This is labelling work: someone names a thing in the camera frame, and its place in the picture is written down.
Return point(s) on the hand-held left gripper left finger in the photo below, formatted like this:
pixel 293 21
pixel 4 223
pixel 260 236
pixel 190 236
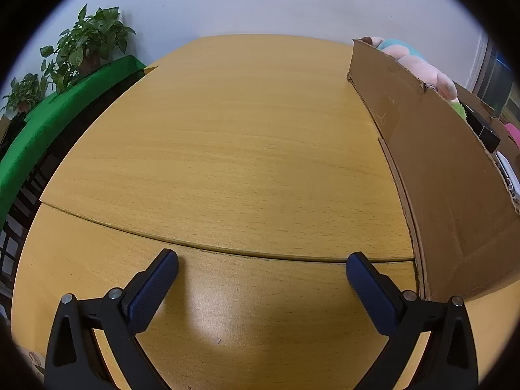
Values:
pixel 154 288

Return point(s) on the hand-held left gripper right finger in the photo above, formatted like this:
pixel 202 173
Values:
pixel 371 290

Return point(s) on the large cardboard box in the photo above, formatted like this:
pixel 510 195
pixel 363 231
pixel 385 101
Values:
pixel 438 170

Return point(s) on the wooden desktop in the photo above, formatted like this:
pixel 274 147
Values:
pixel 243 150

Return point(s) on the white booklet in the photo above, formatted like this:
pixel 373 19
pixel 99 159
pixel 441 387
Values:
pixel 508 174

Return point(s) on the black box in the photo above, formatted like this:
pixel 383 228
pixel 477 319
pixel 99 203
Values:
pixel 483 132

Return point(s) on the green cloth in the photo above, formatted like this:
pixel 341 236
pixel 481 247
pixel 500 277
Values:
pixel 48 122

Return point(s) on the green fuzzy item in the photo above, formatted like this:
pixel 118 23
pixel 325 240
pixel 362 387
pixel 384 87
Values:
pixel 458 110

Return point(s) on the pink item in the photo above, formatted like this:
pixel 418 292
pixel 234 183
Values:
pixel 512 133

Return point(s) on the pink and teal plush toy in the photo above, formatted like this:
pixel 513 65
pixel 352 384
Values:
pixel 410 63

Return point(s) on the small potted green plant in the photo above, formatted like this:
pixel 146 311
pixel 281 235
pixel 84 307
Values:
pixel 26 91

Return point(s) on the large potted green plant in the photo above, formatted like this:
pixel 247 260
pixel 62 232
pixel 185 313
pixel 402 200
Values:
pixel 93 36

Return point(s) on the window frame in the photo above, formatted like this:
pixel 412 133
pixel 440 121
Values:
pixel 491 73

